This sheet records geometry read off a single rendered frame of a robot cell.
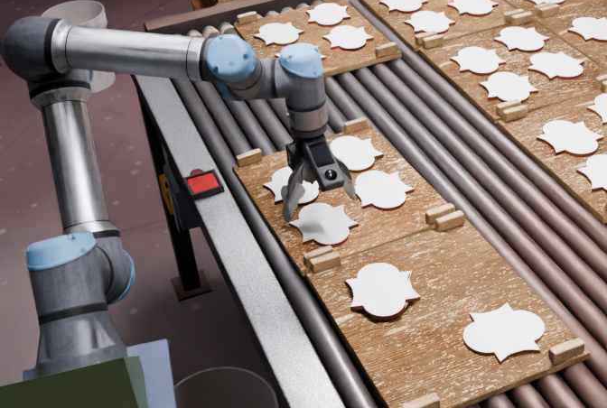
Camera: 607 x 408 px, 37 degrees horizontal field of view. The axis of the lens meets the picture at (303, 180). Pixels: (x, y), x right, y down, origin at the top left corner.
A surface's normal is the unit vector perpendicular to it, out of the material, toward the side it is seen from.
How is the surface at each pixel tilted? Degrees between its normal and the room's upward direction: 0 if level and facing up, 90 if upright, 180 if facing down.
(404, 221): 0
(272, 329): 0
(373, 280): 0
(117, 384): 90
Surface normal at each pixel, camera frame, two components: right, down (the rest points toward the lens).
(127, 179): -0.09, -0.81
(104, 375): 0.23, 0.55
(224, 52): -0.15, -0.12
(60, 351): -0.29, -0.39
